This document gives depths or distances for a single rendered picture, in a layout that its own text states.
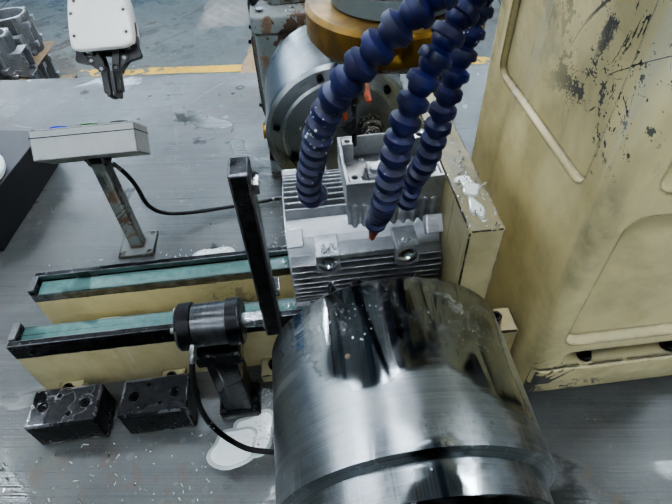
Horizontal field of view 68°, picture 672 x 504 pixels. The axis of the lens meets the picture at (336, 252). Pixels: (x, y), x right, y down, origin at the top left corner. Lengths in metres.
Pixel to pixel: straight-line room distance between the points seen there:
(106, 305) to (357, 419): 0.60
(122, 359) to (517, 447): 0.61
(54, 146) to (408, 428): 0.74
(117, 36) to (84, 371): 0.54
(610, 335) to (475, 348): 0.35
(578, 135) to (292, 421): 0.42
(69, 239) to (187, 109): 0.52
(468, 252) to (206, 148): 0.88
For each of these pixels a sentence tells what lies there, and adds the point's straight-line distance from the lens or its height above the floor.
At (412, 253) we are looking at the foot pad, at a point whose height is 1.06.
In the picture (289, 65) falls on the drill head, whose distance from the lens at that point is 0.87.
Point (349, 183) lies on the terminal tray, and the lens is 0.60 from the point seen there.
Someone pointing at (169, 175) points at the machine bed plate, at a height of 0.80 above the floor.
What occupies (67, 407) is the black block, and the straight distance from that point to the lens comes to 0.85.
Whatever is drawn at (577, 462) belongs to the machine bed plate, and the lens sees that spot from 0.83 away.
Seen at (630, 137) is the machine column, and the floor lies 1.26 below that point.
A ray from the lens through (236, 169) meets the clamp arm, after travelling 0.47.
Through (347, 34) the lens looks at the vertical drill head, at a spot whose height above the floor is 1.33.
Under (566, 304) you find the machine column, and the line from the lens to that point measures 0.67.
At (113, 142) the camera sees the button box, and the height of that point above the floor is 1.06.
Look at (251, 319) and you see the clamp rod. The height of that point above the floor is 1.02.
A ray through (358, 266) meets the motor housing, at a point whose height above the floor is 1.04.
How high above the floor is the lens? 1.53
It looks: 47 degrees down
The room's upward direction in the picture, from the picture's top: 3 degrees counter-clockwise
